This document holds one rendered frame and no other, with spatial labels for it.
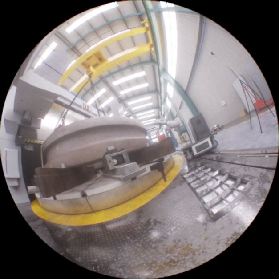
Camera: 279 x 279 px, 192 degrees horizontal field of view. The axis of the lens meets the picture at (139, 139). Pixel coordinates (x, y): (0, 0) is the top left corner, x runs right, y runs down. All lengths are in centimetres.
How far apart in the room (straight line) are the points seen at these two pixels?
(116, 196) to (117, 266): 84
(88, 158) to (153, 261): 157
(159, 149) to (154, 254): 194
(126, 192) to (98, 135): 125
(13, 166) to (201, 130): 471
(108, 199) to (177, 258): 93
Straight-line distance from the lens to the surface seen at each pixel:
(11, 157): 321
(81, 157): 164
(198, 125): 199
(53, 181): 141
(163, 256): 53
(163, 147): 200
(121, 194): 112
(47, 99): 244
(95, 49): 1121
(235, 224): 57
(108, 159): 121
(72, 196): 120
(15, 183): 321
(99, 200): 113
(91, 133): 188
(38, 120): 298
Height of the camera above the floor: 49
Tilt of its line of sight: 12 degrees up
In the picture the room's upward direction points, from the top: 21 degrees counter-clockwise
